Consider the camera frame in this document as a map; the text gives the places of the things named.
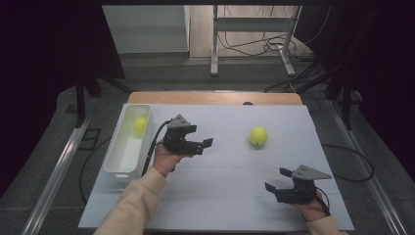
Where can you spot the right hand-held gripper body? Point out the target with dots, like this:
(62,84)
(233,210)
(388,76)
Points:
(297,192)

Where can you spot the person's right hand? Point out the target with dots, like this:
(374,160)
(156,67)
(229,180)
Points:
(311,209)

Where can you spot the white cabinet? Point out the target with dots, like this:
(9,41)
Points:
(147,29)

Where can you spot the wooden table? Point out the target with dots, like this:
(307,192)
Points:
(212,98)

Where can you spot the black metal stand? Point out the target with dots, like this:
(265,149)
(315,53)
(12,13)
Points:
(345,98)
(80,98)

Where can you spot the yellow tennis ball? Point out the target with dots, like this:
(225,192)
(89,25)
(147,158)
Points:
(139,126)
(258,136)

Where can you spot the white plastic bin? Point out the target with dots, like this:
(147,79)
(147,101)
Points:
(127,156)

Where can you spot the aluminium floor rail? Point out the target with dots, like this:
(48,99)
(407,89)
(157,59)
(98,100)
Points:
(55,182)
(375,196)

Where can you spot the white metal stand frame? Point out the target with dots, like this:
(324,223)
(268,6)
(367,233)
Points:
(251,24)

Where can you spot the white table sheet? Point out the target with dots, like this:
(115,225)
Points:
(228,182)

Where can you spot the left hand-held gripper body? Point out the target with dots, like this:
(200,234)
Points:
(179,143)

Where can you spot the dark floor socket plate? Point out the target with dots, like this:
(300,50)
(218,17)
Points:
(88,139)

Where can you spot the dark round table grommet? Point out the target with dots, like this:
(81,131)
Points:
(248,103)

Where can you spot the dark curtain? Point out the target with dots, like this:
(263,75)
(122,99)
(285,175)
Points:
(385,65)
(39,65)

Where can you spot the person's left hand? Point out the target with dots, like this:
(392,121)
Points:
(166,161)

